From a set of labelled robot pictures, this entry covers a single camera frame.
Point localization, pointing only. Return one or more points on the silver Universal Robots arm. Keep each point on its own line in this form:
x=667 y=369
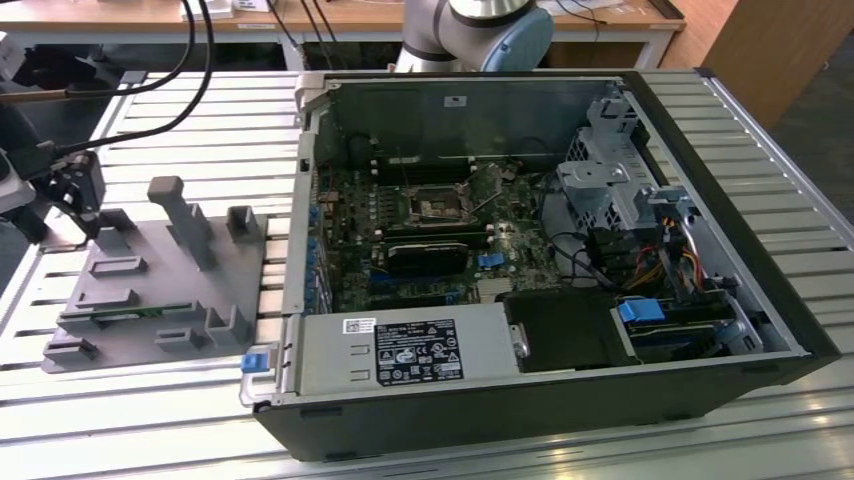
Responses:
x=454 y=30

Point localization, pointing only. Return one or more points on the black RAM slot bank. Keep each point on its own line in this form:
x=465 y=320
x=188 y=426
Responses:
x=427 y=170

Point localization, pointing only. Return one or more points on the CPU socket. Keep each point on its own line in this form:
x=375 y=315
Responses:
x=437 y=205

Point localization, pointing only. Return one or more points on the grey parts rack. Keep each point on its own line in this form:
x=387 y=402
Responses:
x=167 y=280

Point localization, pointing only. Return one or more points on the black office chair base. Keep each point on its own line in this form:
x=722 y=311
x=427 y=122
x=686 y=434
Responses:
x=67 y=65

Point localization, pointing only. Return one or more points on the green RAM stick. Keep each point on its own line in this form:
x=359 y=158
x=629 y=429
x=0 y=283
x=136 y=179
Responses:
x=150 y=312

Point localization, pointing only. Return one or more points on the white box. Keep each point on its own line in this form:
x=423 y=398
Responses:
x=234 y=5

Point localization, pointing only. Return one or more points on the blue case latch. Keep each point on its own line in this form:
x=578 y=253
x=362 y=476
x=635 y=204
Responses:
x=254 y=362

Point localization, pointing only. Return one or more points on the thin metal locking lever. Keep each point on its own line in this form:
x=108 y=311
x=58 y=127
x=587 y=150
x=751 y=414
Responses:
x=403 y=167

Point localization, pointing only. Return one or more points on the silver power supply unit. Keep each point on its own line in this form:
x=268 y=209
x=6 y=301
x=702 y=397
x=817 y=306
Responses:
x=327 y=360

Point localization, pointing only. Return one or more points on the black RAM stick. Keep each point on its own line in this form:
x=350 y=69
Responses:
x=435 y=240

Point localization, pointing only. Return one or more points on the small white sticker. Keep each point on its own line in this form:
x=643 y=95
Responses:
x=454 y=101

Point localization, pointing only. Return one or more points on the blue board connector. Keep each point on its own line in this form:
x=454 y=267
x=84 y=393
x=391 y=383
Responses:
x=490 y=261

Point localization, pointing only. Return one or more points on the small silver heatsink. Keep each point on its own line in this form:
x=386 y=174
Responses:
x=497 y=290

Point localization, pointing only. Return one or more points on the green motherboard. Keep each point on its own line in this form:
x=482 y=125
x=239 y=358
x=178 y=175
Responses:
x=527 y=240

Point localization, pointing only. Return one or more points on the silver metal drive cage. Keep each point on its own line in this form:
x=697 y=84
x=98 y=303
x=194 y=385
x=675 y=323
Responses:
x=587 y=180

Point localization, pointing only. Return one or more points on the black open PC case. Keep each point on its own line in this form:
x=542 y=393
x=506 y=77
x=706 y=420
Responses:
x=467 y=425

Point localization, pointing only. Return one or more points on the black plastic shroud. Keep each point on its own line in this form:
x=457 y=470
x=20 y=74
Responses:
x=567 y=330

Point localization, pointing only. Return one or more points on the blue disk carrier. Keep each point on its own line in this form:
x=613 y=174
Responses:
x=641 y=312

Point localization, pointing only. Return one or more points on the wooden cabinet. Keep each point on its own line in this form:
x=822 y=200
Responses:
x=774 y=50

